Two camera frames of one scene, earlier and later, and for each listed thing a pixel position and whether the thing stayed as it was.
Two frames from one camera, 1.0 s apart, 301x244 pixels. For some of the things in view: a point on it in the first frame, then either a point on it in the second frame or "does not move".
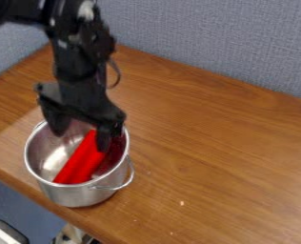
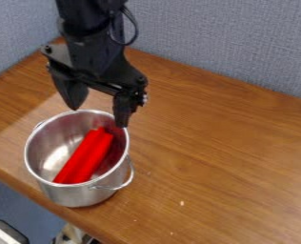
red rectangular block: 84,162 does not move
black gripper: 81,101 -> 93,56
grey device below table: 4,233 does not move
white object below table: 73,235 does not move
